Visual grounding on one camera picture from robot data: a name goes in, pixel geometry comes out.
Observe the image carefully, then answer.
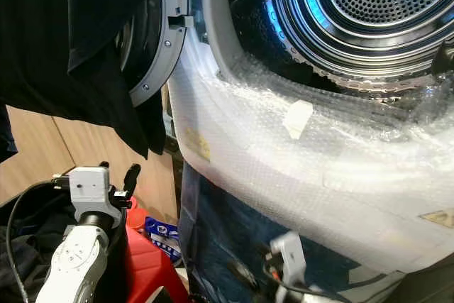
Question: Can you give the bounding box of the dark clothes pile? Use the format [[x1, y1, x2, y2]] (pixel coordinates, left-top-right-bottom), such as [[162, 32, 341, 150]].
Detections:
[[0, 207, 68, 303]]

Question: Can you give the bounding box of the white front-load washing machine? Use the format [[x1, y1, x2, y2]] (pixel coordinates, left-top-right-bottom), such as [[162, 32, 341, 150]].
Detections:
[[169, 0, 454, 277]]

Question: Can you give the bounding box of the blue and white packet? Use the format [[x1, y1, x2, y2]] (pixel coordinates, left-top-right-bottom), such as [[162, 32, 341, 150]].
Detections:
[[144, 216, 183, 261]]

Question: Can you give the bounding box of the wooden cabinet panel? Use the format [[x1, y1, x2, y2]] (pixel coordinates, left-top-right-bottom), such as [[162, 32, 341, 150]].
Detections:
[[0, 104, 179, 227]]

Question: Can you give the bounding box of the yellow warning label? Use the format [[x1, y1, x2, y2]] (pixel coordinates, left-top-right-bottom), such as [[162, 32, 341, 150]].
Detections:
[[420, 209, 454, 230], [183, 127, 212, 162]]

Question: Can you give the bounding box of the red plastic stool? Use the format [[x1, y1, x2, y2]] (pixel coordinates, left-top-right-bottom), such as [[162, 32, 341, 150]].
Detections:
[[124, 224, 189, 303]]

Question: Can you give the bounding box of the clear bubble wrap sheet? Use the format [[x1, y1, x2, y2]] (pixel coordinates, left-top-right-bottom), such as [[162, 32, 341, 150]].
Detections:
[[169, 33, 454, 277]]

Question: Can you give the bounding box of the dark laundry basket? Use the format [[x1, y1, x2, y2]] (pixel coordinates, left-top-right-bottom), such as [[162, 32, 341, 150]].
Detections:
[[0, 181, 73, 303]]

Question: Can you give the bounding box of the grey round washer door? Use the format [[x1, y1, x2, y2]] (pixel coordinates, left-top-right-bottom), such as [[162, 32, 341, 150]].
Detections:
[[119, 0, 194, 109]]

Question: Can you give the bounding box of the white tape piece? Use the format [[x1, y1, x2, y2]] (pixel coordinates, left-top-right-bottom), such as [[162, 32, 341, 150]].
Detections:
[[282, 99, 315, 141]]

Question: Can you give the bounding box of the black hanging garment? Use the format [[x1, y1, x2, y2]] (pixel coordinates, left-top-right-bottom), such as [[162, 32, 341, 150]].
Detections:
[[0, 0, 171, 162]]

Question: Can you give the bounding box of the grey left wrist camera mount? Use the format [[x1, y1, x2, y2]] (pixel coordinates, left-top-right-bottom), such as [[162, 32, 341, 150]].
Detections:
[[67, 167, 114, 227]]

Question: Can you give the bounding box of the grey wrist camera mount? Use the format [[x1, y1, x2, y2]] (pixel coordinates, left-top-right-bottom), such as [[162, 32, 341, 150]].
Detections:
[[270, 231, 307, 283], [67, 167, 114, 227]]

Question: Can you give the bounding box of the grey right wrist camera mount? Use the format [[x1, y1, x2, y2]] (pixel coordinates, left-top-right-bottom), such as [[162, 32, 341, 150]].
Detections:
[[270, 231, 307, 283]]

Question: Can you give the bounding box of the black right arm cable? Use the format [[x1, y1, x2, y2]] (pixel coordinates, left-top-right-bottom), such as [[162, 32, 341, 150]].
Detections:
[[266, 268, 384, 303]]

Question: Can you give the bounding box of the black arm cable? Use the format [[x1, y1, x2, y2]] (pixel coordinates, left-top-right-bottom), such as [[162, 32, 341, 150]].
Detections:
[[6, 177, 72, 298], [266, 268, 384, 303]]

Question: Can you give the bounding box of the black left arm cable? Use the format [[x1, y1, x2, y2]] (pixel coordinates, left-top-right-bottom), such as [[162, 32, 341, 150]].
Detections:
[[6, 177, 72, 298]]

